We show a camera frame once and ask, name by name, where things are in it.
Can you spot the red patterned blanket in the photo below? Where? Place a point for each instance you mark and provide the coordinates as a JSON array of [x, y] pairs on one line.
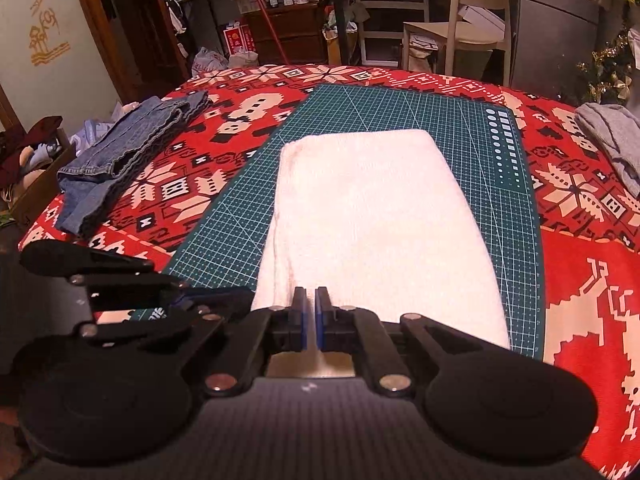
[[590, 280]]

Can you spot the gold tinsel Christmas tree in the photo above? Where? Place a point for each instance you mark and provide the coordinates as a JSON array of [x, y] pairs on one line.
[[610, 75]]

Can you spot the box of plush toys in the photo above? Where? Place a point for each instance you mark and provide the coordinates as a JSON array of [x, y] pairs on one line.
[[35, 170]]

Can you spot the wooden door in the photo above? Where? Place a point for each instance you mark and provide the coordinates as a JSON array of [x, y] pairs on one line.
[[130, 25]]

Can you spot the blue jeans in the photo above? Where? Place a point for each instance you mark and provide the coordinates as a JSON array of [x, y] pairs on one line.
[[125, 150]]

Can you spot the grey hoodie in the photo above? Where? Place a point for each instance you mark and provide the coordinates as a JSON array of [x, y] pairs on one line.
[[615, 140]]

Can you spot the red and white box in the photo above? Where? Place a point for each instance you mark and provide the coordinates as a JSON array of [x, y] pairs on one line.
[[239, 40]]

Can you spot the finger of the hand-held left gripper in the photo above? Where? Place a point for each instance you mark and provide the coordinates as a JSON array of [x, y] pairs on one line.
[[100, 260], [150, 327]]

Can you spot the white plastic bag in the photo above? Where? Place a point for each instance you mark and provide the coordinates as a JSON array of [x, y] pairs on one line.
[[215, 62]]

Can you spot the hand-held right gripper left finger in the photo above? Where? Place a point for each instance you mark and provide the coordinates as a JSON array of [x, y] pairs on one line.
[[301, 320]]

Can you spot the wooden drawer cabinet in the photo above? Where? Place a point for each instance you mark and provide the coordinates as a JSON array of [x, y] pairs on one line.
[[285, 35]]

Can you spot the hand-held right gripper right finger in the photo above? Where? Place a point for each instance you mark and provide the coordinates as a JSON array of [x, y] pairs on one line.
[[320, 320]]

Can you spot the white knit sweater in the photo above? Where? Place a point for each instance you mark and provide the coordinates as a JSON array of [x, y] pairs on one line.
[[375, 220]]

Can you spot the trash bin with white liner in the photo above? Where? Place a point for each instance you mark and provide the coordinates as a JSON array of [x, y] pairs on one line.
[[420, 52]]

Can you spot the green cutting mat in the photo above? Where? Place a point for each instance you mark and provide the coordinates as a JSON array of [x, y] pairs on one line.
[[510, 260]]

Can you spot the white drawer rack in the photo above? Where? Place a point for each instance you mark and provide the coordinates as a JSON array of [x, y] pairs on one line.
[[390, 15]]

